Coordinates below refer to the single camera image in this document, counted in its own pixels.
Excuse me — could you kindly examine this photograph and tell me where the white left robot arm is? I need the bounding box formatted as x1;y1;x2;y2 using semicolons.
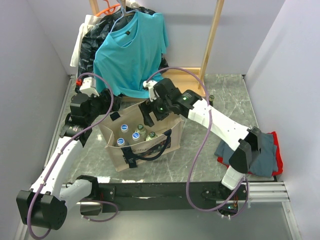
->
16;89;121;230

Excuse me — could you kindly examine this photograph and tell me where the cream canvas tote bag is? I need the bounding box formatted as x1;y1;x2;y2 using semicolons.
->
98;103;184;172

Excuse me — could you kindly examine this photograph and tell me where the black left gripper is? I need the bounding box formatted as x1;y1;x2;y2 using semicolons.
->
85;87;122;124

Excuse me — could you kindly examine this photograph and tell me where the Chang soda bottle front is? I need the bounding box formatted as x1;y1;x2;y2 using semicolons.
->
145;131;158;142

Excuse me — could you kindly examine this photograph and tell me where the orange clothes hanger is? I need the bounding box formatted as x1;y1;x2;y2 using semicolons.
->
95;0;121;17

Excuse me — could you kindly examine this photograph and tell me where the blue-cap water bottle front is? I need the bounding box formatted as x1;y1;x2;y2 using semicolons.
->
132;132;143;145

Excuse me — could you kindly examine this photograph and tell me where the dark leaf-print shirt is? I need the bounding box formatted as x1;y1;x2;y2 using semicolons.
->
78;7;168;94

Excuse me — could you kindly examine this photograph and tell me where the green Perrier lemon bottle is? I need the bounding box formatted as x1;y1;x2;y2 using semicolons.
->
209;95;215;102

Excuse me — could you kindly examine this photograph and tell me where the wooden clothes rack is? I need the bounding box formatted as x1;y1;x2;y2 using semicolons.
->
88;0;225;103

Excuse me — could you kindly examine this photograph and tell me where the chang soda bottle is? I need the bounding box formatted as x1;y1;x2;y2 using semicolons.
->
136;124;147;137
145;131;158;142

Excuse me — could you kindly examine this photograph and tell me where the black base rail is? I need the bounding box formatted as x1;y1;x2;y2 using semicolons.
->
69;181;248;212

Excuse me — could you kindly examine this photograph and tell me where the cream hanging garment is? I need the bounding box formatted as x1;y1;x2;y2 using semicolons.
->
69;14;102;68

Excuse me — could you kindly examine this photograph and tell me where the aluminium extrusion rail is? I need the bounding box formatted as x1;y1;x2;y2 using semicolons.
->
249;181;290;203

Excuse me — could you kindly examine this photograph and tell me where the light blue clothes hanger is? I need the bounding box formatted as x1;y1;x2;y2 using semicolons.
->
109;0;140;33

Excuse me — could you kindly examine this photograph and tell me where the blue-cap water bottle rear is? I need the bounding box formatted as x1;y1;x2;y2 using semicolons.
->
120;124;130;138

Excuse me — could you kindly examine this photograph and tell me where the turquoise t-shirt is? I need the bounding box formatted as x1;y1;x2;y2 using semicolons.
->
93;12;169;99

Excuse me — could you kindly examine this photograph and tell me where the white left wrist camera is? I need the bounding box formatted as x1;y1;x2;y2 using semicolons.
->
76;76;100;97

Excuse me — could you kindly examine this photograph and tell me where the blue-cap water bottle labelled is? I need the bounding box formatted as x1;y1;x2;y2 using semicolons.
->
115;137;130;148

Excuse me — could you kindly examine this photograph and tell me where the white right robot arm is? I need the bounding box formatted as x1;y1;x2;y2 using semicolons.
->
139;78;262;199

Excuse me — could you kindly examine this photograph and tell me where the folded grey-blue garment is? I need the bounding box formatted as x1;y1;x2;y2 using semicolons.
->
214;132;278;178

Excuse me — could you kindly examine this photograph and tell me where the folded red garment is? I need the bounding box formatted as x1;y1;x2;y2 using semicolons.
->
216;131;285;177

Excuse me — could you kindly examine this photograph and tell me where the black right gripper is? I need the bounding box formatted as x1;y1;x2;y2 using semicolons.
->
138;95;172;128

